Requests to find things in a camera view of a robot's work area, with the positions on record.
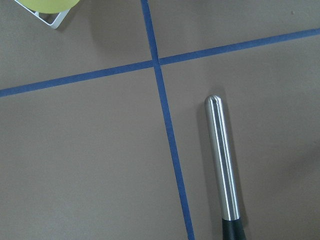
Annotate white cup rack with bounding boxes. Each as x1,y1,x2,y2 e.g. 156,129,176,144
15,0,70,30

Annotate yellow cup on rack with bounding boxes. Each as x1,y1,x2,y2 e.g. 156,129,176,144
18,0,80,14

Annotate steel muddler black handle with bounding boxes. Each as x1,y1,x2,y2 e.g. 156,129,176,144
204,95,246,240

